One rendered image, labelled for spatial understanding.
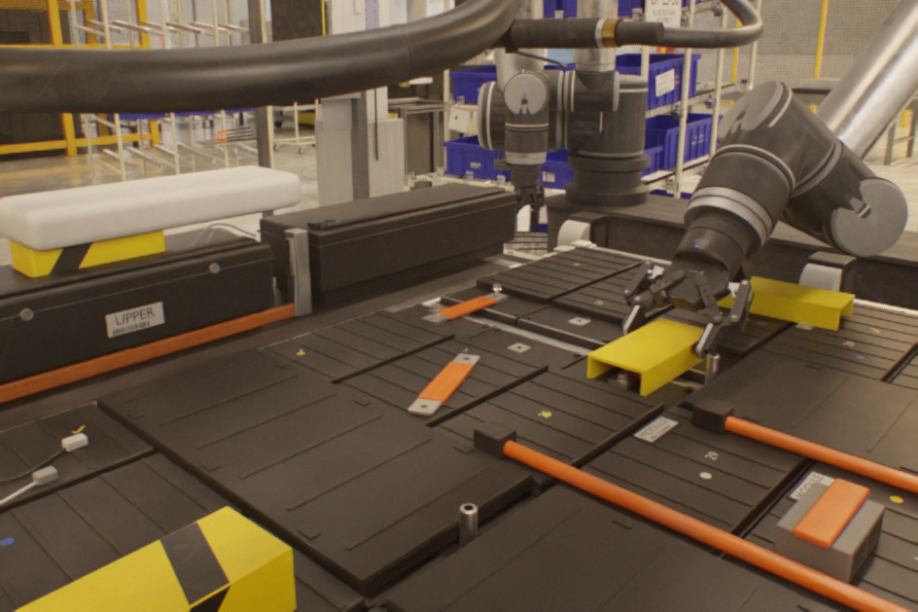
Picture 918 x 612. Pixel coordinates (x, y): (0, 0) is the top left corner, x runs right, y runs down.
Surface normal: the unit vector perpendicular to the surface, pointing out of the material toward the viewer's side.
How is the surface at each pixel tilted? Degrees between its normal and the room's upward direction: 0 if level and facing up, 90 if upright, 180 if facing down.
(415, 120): 90
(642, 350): 0
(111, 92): 117
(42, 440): 0
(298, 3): 90
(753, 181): 49
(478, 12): 38
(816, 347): 0
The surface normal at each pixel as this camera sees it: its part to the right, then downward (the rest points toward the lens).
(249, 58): 0.16, -0.48
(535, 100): -0.21, 0.27
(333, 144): -0.68, 0.20
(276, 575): 0.76, 0.18
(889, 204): 0.05, 0.28
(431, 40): 0.66, -0.08
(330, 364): 0.00, -0.96
